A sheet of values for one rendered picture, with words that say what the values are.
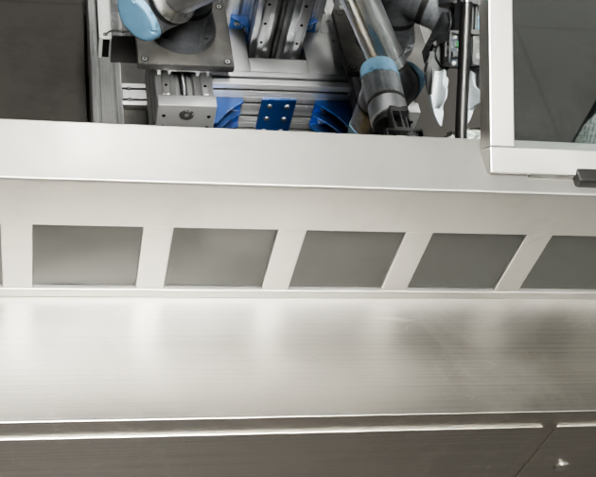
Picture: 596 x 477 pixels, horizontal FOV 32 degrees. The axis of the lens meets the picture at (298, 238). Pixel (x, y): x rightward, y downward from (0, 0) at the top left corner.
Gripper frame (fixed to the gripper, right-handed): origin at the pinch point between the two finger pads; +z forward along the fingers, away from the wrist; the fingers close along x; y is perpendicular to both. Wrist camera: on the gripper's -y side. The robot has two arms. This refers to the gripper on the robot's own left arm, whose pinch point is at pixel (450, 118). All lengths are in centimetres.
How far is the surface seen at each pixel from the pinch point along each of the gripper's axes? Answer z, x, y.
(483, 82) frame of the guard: 0, -18, 56
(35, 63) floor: -26, -72, -189
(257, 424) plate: 40, -42, 53
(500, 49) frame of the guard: -4, -16, 57
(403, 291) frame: 25, -23, 44
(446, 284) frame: 24, -17, 45
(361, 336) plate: 31, -29, 47
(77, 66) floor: -26, -59, -189
